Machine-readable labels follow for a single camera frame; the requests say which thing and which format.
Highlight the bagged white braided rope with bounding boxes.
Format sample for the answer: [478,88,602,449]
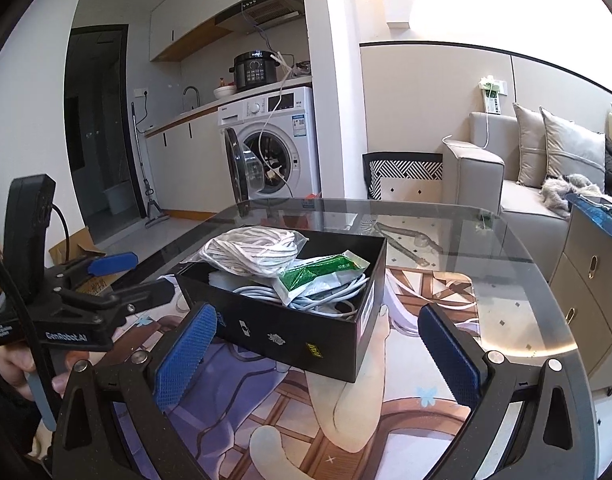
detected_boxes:
[193,225,309,279]

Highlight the green white packet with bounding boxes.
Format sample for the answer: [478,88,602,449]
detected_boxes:
[272,250,370,306]

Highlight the black storage box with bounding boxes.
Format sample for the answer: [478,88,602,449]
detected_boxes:
[177,231,387,382]

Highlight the white cable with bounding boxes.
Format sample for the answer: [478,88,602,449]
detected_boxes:
[232,276,370,321]

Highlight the person's left hand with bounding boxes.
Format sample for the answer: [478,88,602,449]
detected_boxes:
[0,344,90,401]

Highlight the cardboard box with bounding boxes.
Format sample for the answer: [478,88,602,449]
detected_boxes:
[48,226,120,295]

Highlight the mop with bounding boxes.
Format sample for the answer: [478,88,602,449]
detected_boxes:
[130,102,171,230]

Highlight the anime printed desk mat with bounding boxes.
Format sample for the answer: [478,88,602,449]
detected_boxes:
[168,266,480,479]

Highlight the beige drawer cabinet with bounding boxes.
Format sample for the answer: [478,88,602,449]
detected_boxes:
[550,207,612,391]

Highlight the kitchen faucet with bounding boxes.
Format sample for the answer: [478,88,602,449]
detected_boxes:
[182,86,202,110]

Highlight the beige sofa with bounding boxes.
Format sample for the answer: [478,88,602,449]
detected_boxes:
[440,104,612,281]

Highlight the white washing machine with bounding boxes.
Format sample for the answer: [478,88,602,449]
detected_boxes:
[218,87,321,203]

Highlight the white bowl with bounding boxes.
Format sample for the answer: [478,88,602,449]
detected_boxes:
[214,84,236,100]

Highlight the grey fuzzy blanket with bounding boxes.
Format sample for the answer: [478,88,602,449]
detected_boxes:
[539,174,612,214]

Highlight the grey cushion left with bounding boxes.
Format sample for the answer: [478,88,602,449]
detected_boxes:
[513,103,547,188]

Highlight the grey cushion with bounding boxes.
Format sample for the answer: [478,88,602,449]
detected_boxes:
[540,107,606,190]
[513,103,547,188]

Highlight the black pressure cooker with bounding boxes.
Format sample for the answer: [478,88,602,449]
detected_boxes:
[229,50,279,91]

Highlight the grey cushion right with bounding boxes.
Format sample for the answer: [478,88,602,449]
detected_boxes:
[540,107,606,190]

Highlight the range hood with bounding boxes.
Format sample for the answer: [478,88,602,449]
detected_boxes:
[215,0,305,34]

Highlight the white wall phone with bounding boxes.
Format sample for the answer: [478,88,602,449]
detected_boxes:
[478,75,508,115]

